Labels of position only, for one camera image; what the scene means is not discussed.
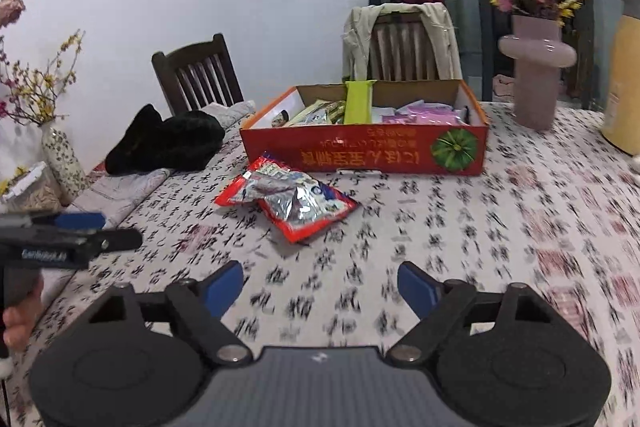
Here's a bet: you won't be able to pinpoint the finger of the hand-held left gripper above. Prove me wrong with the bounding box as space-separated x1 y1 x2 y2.
87 228 144 254
0 212 107 232

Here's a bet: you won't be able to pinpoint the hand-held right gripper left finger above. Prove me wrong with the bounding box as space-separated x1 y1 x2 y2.
89 259 252 367

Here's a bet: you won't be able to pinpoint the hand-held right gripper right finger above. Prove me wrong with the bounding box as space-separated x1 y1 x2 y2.
389 260 553 369

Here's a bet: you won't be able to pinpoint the red snack packet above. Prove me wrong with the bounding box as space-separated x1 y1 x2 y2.
257 171 361 244
215 152 301 208

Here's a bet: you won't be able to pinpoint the red cardboard box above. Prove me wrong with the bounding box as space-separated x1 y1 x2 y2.
239 78 491 178

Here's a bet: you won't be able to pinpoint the pink snack packet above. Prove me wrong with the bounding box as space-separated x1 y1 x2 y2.
382 101 468 126

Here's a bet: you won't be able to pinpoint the green snack packet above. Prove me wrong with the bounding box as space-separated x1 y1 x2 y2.
344 79 377 126

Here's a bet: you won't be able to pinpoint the pile of silver snack packets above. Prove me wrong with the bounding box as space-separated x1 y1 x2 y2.
272 99 401 128

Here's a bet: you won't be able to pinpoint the person's left hand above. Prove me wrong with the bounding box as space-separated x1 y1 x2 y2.
2 279 46 351

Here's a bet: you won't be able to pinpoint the floral patterned container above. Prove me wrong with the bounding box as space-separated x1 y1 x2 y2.
0 161 65 214

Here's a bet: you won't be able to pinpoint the small floral patterned vase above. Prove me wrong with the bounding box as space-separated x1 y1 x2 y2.
41 125 87 204

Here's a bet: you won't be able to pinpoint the calligraphy print tablecloth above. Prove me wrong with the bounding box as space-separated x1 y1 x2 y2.
10 99 640 427

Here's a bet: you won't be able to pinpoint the black furry cloth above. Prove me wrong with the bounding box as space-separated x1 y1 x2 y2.
104 103 227 176

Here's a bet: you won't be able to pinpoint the thin yellow flower branches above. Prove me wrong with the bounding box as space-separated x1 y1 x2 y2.
0 29 85 128

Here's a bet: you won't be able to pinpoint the dark wooden chair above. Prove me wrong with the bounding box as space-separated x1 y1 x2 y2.
151 33 245 116

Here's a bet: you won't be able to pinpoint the dried rose bouquet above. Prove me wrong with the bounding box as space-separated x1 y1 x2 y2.
0 0 27 30

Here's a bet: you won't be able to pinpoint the brown slatted wooden chair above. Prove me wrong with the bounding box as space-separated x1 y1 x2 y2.
367 14 441 82

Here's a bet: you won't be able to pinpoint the pink ringed vase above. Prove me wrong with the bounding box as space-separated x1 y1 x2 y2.
497 14 578 132

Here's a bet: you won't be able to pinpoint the chair with beige jacket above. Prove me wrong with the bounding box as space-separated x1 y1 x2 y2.
341 3 463 82

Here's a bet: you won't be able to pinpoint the yellow thermos jug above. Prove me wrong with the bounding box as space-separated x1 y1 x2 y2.
601 0 640 156

